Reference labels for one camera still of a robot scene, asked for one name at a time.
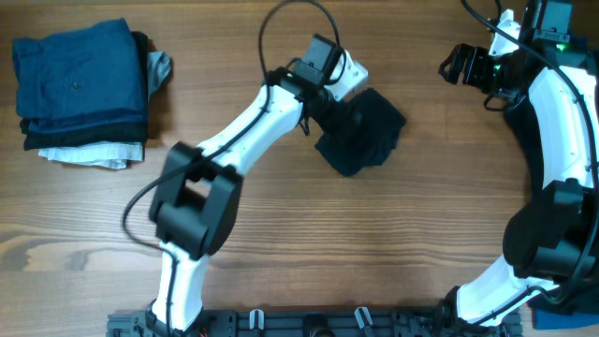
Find folded black garment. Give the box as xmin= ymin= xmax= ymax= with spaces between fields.
xmin=19 ymin=30 xmax=151 ymax=152

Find folded white garment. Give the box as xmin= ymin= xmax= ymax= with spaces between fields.
xmin=38 ymin=141 xmax=144 ymax=169

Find folded blue shorts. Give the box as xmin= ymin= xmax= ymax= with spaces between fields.
xmin=11 ymin=17 xmax=150 ymax=135

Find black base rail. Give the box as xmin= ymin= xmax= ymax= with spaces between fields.
xmin=106 ymin=304 xmax=523 ymax=337

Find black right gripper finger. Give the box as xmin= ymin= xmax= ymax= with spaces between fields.
xmin=442 ymin=43 xmax=471 ymax=66
xmin=438 ymin=65 xmax=463 ymax=84

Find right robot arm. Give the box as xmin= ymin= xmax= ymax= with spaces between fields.
xmin=439 ymin=1 xmax=598 ymax=330

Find dark green t-shirt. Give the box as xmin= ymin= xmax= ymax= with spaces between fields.
xmin=314 ymin=88 xmax=406 ymax=177

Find bright blue t-shirt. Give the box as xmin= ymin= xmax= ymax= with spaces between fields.
xmin=532 ymin=32 xmax=599 ymax=330

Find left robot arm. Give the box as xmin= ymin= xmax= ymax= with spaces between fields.
xmin=147 ymin=51 xmax=369 ymax=336

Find folded light grey garment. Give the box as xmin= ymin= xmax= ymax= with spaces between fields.
xmin=146 ymin=51 xmax=172 ymax=97

